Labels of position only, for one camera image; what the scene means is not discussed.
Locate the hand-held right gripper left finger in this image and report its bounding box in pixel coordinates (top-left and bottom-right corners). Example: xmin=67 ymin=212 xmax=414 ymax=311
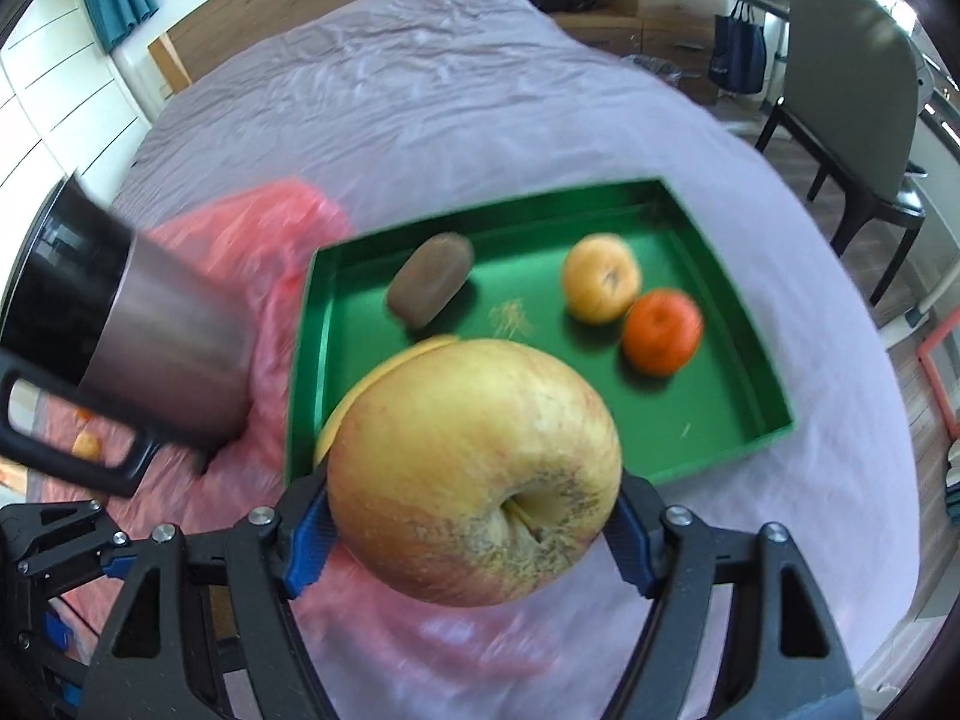
xmin=88 ymin=465 xmax=338 ymax=720

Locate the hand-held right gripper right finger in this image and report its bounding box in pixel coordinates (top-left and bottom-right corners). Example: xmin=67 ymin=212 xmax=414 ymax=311
xmin=600 ymin=472 xmax=860 ymax=720

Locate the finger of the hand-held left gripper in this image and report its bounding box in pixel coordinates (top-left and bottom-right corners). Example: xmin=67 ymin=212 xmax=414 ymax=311
xmin=0 ymin=499 xmax=140 ymax=605
xmin=0 ymin=600 xmax=102 ymax=720

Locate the green tray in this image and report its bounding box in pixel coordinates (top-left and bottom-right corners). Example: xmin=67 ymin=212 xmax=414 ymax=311
xmin=283 ymin=178 xmax=796 ymax=488

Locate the yellow banana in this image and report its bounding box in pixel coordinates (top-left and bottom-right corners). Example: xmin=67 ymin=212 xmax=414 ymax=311
xmin=315 ymin=334 xmax=462 ymax=466

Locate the large red-green apple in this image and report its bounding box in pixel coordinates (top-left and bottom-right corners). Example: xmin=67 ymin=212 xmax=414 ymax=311
xmin=326 ymin=339 xmax=623 ymax=607

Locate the black and steel electric kettle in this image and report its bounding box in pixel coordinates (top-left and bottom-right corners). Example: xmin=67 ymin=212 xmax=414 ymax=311
xmin=0 ymin=172 xmax=260 ymax=497

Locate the small yellow apple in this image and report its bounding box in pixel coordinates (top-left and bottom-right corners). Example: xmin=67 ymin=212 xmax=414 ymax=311
xmin=562 ymin=235 xmax=642 ymax=325

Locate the brown kiwi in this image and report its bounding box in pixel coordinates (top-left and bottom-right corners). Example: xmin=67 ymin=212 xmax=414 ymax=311
xmin=386 ymin=234 xmax=475 ymax=329

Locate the pink plastic sheet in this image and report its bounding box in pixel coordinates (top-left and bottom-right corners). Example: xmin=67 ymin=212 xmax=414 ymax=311
xmin=0 ymin=178 xmax=571 ymax=683

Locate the white wardrobe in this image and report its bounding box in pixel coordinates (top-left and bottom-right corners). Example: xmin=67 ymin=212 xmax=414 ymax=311
xmin=0 ymin=0 xmax=151 ymax=301

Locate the grey chair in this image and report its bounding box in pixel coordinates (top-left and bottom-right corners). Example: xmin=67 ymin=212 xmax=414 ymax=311
xmin=754 ymin=0 xmax=931 ymax=308

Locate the dark blue bag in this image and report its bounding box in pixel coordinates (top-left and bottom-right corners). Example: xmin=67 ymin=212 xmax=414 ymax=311
xmin=709 ymin=0 xmax=767 ymax=95

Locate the low wooden nightstand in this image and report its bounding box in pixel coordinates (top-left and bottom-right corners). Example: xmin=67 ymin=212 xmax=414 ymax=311
xmin=551 ymin=7 xmax=646 ymax=57

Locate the wooden headboard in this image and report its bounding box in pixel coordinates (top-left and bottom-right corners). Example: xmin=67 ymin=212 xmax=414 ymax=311
xmin=148 ymin=0 xmax=496 ymax=91

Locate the wooden dresser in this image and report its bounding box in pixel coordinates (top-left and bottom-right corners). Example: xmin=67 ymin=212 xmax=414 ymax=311
xmin=589 ymin=0 xmax=751 ymax=102

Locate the orange metal frame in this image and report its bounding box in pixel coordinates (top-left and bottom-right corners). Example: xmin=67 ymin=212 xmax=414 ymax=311
xmin=919 ymin=322 xmax=960 ymax=440

